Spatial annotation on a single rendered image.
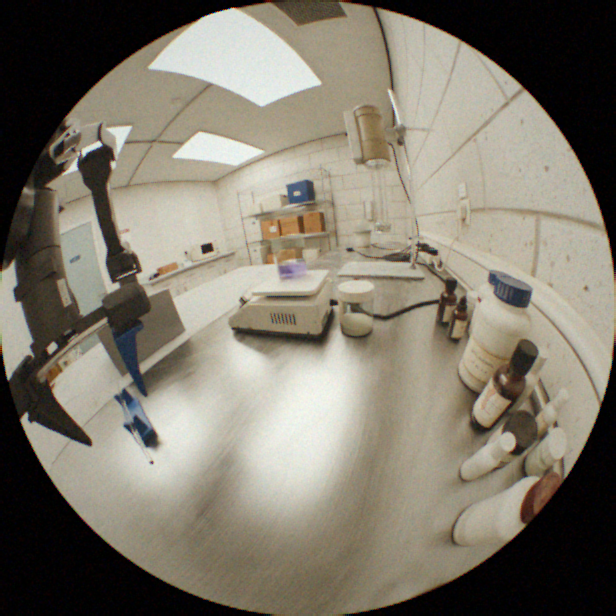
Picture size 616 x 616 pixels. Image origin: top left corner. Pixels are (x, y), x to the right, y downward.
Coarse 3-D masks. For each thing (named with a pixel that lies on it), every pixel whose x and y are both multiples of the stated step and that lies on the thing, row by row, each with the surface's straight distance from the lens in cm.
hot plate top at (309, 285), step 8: (312, 272) 36; (320, 272) 36; (328, 272) 36; (272, 280) 35; (296, 280) 32; (304, 280) 32; (312, 280) 31; (320, 280) 31; (256, 288) 33; (264, 288) 31; (272, 288) 30; (280, 288) 30; (288, 288) 29; (296, 288) 28; (304, 288) 28; (312, 288) 27
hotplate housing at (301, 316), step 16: (320, 288) 32; (256, 304) 32; (272, 304) 30; (288, 304) 29; (304, 304) 28; (320, 304) 28; (336, 304) 35; (240, 320) 36; (256, 320) 33; (272, 320) 31; (288, 320) 30; (304, 320) 29; (320, 320) 29; (304, 336) 31
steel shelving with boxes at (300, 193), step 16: (288, 176) 276; (320, 176) 247; (288, 192) 275; (304, 192) 262; (240, 208) 314; (256, 208) 299; (272, 208) 279; (288, 208) 294; (256, 224) 304; (272, 224) 279; (288, 224) 269; (304, 224) 256; (320, 224) 250; (256, 240) 309; (336, 240) 274; (256, 256) 302; (272, 256) 292
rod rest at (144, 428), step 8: (128, 392) 35; (120, 400) 35; (128, 400) 35; (136, 400) 35; (128, 408) 35; (136, 408) 33; (136, 416) 28; (144, 416) 31; (128, 424) 28; (136, 424) 28; (144, 424) 28; (144, 432) 29; (152, 432) 29; (136, 440) 29; (144, 440) 29
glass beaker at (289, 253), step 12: (276, 240) 32; (288, 240) 31; (300, 240) 32; (276, 252) 32; (288, 252) 31; (300, 252) 32; (276, 264) 33; (288, 264) 31; (300, 264) 32; (288, 276) 32; (300, 276) 32
